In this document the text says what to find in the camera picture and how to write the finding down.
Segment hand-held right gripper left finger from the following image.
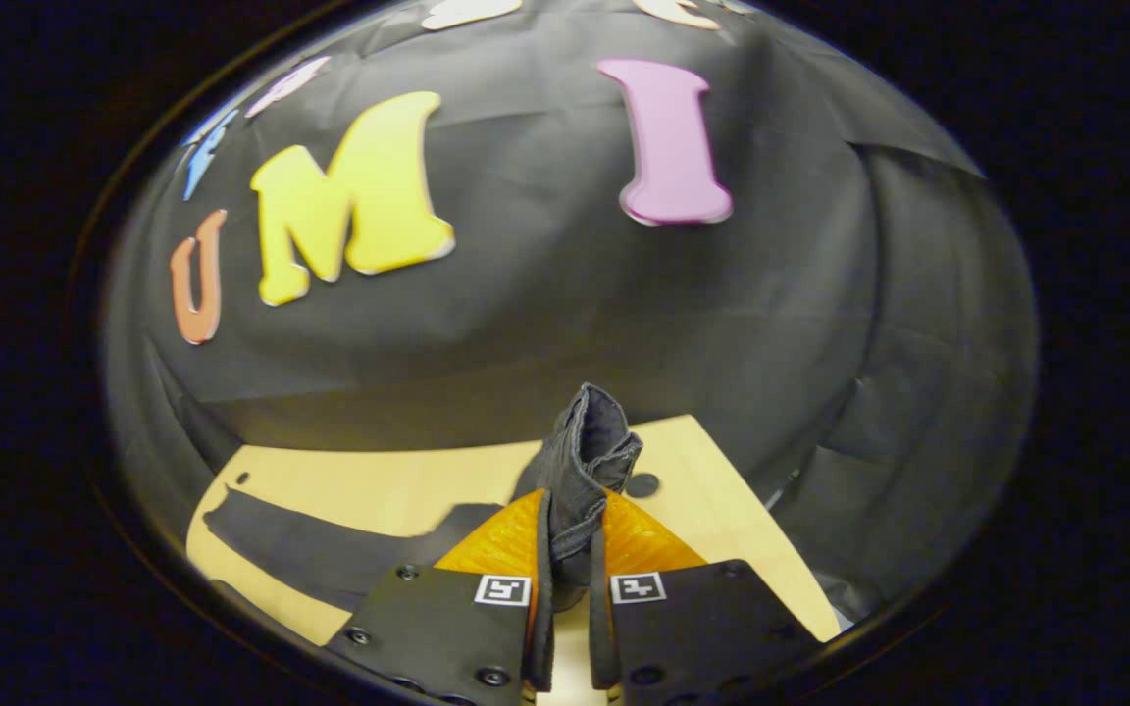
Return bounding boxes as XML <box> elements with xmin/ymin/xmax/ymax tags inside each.
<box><xmin>324</xmin><ymin>487</ymin><xmax>556</xmax><ymax>706</ymax></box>

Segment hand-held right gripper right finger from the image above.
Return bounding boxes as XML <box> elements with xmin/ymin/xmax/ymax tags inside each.
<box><xmin>589</xmin><ymin>488</ymin><xmax>822</xmax><ymax>706</ymax></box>

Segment dark grey jeans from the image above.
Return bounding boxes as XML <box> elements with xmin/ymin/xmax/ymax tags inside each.
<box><xmin>202</xmin><ymin>382</ymin><xmax>645</xmax><ymax>615</ymax></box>

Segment black backdrop cloth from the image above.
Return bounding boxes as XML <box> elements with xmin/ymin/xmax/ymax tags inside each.
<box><xmin>104</xmin><ymin>0</ymin><xmax>1037</xmax><ymax>629</ymax></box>

